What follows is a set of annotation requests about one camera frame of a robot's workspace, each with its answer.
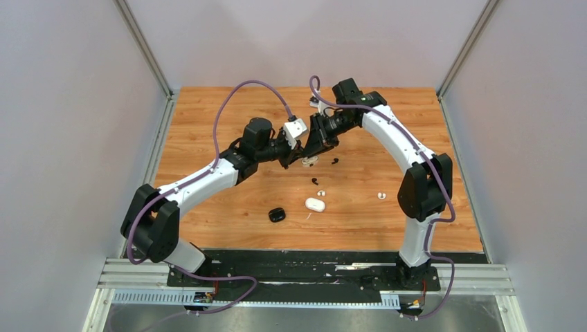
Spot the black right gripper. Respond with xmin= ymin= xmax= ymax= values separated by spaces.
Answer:
xmin=303 ymin=111 xmax=357 ymax=159

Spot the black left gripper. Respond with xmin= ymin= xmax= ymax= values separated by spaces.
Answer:
xmin=256 ymin=130 xmax=305 ymax=169

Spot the black glossy charging case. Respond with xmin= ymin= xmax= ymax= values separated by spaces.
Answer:
xmin=268 ymin=207 xmax=287 ymax=223

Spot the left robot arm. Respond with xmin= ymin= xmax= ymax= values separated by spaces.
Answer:
xmin=120 ymin=117 xmax=307 ymax=286

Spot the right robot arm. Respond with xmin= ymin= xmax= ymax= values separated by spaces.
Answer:
xmin=303 ymin=75 xmax=455 ymax=289

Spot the white oval charging case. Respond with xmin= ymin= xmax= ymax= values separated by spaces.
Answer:
xmin=305 ymin=197 xmax=326 ymax=212

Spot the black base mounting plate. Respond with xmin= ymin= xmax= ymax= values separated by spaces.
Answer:
xmin=123 ymin=247 xmax=489 ymax=304

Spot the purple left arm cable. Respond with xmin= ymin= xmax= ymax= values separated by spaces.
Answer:
xmin=126 ymin=80 xmax=297 ymax=316

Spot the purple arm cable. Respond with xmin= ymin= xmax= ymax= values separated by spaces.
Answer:
xmin=309 ymin=75 xmax=457 ymax=321
xmin=126 ymin=80 xmax=297 ymax=316

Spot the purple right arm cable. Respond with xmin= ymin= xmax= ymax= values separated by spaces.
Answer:
xmin=309 ymin=75 xmax=457 ymax=321

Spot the aluminium frame rail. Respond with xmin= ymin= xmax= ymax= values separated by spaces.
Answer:
xmin=84 ymin=259 xmax=527 ymax=331

